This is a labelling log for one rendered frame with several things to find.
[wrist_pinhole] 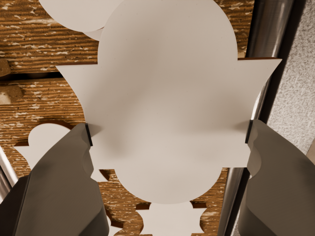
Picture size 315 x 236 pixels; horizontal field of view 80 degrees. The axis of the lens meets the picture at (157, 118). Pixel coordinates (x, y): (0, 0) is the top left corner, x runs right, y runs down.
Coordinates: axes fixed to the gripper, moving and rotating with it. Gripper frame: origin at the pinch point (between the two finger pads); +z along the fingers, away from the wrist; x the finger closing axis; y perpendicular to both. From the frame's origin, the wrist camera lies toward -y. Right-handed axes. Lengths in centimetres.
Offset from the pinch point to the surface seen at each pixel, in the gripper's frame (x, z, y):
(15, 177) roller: -27.1, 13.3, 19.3
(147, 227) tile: -3.6, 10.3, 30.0
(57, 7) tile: -9.5, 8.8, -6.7
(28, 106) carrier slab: -18.2, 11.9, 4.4
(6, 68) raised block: -18.4, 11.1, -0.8
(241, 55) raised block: 7.8, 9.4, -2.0
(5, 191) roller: -31.2, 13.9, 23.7
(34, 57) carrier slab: -15.2, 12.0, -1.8
